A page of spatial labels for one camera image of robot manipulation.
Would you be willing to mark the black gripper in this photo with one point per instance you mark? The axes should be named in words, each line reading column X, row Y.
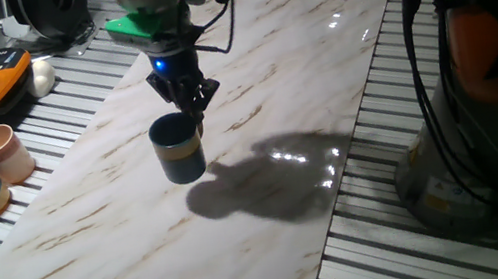
column 174, row 73

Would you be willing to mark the teal cup yellow band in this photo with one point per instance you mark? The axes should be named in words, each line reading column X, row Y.
column 182, row 166

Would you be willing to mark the pink ceramic cup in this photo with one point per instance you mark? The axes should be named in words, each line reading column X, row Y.
column 14, row 158

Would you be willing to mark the white egg-shaped object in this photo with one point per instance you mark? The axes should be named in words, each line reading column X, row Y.
column 41, row 78

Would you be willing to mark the marble pattern board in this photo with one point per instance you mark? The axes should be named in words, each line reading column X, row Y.
column 97, row 261

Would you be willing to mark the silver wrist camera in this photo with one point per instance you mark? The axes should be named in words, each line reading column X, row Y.
column 147, row 45

